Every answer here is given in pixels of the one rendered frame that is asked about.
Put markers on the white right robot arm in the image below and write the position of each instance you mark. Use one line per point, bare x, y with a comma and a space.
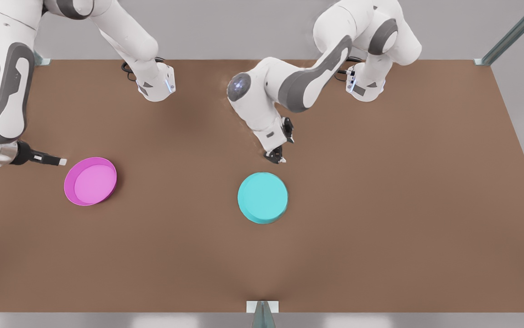
7, 91

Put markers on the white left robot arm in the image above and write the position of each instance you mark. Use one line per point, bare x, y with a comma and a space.
307, 82

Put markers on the pink plate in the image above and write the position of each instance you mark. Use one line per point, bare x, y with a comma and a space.
91, 182

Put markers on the blue plate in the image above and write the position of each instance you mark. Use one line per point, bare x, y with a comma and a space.
262, 198

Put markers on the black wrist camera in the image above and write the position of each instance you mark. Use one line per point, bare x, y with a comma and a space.
288, 129

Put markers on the silver frame post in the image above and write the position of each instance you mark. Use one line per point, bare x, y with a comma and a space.
262, 312
512, 34

